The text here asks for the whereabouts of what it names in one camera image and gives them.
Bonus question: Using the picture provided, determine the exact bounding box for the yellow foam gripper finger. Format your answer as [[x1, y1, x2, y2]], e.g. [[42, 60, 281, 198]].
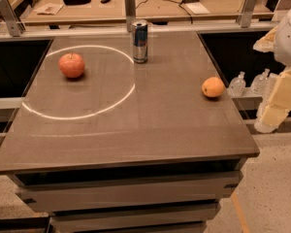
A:
[[254, 66, 291, 133]]

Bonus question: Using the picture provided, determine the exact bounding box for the redbull can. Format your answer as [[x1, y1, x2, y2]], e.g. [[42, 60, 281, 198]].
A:
[[131, 19, 147, 63]]

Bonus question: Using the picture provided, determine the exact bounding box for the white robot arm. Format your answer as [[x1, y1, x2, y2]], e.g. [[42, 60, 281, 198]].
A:
[[253, 9, 291, 133]]

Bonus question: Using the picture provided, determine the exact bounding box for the clear plastic bottle right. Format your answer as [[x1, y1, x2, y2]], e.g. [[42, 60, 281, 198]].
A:
[[250, 69, 270, 95]]

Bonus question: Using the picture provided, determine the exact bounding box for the clear plastic bottle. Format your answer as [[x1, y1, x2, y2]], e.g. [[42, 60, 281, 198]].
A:
[[229, 72, 245, 97], [250, 69, 270, 95]]

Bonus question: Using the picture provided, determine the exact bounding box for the clear plastic bottle left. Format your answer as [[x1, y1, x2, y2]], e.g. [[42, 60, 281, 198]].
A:
[[229, 72, 245, 97]]

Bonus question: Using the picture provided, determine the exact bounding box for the orange fruit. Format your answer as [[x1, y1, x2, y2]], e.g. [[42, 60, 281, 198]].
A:
[[202, 77, 225, 98]]

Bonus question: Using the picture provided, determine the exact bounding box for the white paper sheet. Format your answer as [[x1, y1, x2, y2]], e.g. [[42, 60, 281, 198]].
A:
[[186, 2, 210, 15]]

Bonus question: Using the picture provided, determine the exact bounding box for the grey drawer cabinet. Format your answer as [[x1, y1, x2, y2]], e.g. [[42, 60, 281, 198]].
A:
[[12, 159, 243, 233]]

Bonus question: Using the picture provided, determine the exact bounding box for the small black device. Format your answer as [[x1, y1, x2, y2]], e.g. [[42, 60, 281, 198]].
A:
[[101, 0, 111, 4]]

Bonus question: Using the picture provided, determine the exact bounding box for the red apple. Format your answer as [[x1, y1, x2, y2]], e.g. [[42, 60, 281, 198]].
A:
[[58, 52, 85, 79]]

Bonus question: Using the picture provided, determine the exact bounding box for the black cloth bundle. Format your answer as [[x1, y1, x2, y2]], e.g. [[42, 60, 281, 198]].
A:
[[63, 0, 91, 6]]

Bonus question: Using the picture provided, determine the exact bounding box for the paper note on desk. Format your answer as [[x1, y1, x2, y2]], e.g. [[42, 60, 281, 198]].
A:
[[35, 3, 63, 16]]

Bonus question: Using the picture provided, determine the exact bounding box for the right metal bracket post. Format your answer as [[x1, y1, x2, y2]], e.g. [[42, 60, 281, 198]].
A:
[[237, 0, 257, 28]]

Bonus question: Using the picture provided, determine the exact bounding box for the metal bracket post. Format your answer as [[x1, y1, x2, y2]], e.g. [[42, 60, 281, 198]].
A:
[[0, 0, 25, 37], [237, 0, 257, 28], [124, 0, 136, 32]]

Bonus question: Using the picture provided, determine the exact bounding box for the middle metal bracket post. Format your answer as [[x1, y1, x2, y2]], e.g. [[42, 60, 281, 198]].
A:
[[124, 0, 136, 32]]

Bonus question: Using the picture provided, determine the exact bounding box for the left metal bracket post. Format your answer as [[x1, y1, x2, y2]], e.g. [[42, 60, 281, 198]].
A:
[[0, 0, 25, 37]]

